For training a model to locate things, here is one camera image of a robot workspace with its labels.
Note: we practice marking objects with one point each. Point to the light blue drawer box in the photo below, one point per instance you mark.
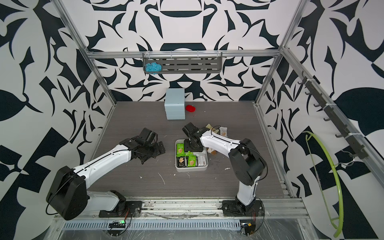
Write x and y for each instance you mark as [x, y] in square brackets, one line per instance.
[175, 104]

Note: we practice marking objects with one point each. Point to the blue crumpled cloth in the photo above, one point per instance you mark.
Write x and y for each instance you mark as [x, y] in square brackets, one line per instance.
[153, 68]

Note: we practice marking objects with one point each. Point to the white storage box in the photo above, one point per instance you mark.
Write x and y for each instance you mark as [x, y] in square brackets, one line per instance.
[192, 169]

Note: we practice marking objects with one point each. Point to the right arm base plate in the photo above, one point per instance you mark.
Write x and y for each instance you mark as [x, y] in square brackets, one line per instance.
[237, 209]

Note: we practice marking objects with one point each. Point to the cream cookie packet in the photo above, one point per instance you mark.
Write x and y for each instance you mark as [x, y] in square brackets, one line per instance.
[214, 129]

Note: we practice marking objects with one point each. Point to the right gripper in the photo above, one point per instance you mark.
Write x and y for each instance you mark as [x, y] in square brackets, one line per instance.
[196, 149]

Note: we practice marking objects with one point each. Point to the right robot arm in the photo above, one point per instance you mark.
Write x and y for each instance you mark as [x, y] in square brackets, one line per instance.
[247, 163]

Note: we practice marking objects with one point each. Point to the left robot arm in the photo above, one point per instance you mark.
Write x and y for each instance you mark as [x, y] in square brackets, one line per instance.
[69, 194]

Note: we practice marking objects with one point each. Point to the grey wall shelf rack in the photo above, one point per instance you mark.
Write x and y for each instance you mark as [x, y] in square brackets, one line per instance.
[194, 62]

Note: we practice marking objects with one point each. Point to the white cookie packet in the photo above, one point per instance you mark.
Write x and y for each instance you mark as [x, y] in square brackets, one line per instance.
[223, 131]

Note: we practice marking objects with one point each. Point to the black cookie packet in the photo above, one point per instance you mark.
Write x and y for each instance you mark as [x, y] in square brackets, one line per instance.
[182, 161]

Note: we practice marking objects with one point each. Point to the brown white plush toy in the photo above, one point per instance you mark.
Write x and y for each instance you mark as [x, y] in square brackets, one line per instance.
[211, 151]

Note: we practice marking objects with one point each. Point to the clear snack packet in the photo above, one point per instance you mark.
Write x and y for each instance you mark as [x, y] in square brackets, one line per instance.
[201, 160]

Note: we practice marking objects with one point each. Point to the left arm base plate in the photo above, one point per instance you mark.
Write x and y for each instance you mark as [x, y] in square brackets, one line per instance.
[123, 208]

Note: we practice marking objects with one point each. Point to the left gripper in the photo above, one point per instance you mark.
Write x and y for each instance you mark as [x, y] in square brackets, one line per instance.
[157, 150]

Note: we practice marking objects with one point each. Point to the red small object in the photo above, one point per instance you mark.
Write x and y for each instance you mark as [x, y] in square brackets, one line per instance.
[190, 108]

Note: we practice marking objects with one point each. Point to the black hook rail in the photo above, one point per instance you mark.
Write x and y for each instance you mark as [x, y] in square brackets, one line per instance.
[335, 115]

